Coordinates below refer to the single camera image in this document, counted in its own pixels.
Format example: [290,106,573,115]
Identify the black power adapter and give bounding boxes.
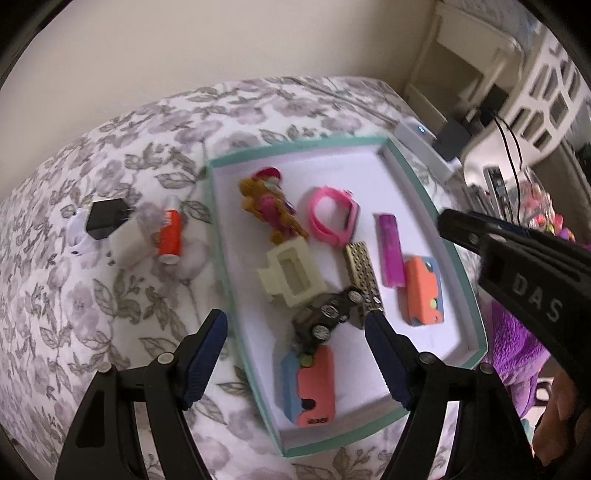
[434,121,472,161]

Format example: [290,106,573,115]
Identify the purple lighter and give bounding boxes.
[378,213,407,287]

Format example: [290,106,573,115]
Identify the white lattice headboard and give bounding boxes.
[503,32,591,153]

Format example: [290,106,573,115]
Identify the white charger plug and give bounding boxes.
[108,213,160,269]

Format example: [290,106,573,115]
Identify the colourful toy pile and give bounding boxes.
[522,171,591,241]

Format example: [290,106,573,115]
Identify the black charger plug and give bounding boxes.
[86,198,134,241]

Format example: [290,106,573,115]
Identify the cream hair claw clip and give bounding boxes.
[257,237,328,309]

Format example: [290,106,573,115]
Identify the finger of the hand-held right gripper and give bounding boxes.
[466,210,561,241]
[438,209,497,254]

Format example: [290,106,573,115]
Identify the remote control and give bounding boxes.
[482,166,509,204]

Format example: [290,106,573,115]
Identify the lettered orange blue fidget toy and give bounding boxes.
[279,344,336,428]

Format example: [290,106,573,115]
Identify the white earbuds case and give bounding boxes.
[65,209,100,257]

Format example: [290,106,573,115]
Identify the white device with light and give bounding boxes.
[394,119,462,182]

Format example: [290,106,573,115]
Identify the person's right hand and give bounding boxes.
[531,369,591,457]

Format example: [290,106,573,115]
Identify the gold patterned case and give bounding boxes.
[342,241,385,319]

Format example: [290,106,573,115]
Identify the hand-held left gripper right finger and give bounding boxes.
[363,310,539,480]

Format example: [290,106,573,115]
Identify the pink watch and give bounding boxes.
[308,185,361,244]

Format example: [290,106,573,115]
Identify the orange thread spool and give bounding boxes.
[158,195,184,265]

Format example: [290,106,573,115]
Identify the purple plush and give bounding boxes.
[480,300,561,416]

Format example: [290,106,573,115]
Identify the white tray with teal rim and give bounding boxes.
[205,134,489,459]

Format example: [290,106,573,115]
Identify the dog toy figure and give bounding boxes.
[238,167,310,245]

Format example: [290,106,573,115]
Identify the floral blanket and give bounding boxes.
[0,76,467,480]

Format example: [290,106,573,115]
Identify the white side table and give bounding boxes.
[404,0,527,121]

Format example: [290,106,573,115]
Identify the black cable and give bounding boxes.
[492,113,525,222]

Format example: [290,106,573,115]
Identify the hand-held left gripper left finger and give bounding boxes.
[54,308,228,480]

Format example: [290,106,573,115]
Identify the black toy car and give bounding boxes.
[292,286,365,354]

